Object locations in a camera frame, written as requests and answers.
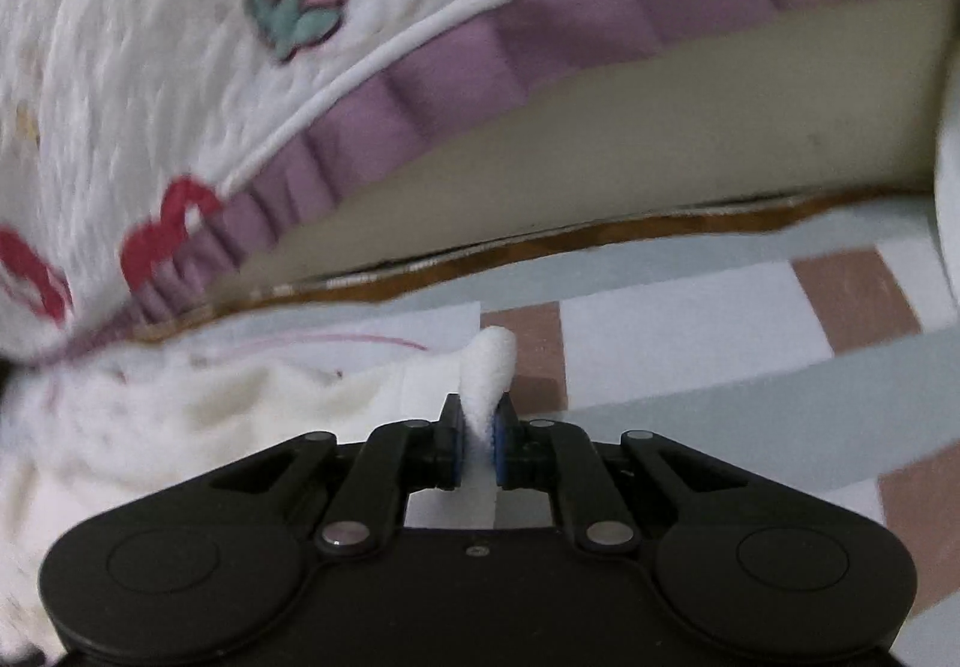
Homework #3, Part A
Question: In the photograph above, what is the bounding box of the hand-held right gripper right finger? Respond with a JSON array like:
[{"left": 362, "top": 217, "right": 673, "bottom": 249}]
[{"left": 491, "top": 394, "right": 747, "bottom": 559}]

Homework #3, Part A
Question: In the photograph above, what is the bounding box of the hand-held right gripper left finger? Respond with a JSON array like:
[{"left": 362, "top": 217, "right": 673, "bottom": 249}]
[{"left": 212, "top": 394, "right": 464, "bottom": 559}]

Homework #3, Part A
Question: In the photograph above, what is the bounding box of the white fleece garment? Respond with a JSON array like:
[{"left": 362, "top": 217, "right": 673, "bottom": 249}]
[{"left": 0, "top": 325, "right": 552, "bottom": 667}]

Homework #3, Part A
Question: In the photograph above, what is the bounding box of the grey brown checked blanket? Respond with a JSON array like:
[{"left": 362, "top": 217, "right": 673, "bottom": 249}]
[{"left": 420, "top": 194, "right": 960, "bottom": 645}]

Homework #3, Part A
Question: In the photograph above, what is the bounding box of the beige pad with brown trim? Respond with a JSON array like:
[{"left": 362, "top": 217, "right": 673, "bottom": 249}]
[{"left": 142, "top": 0, "right": 960, "bottom": 338}]

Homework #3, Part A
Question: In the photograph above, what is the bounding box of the white quilt with red bears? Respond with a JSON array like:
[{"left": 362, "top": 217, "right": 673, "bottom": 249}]
[{"left": 0, "top": 0, "right": 960, "bottom": 368}]

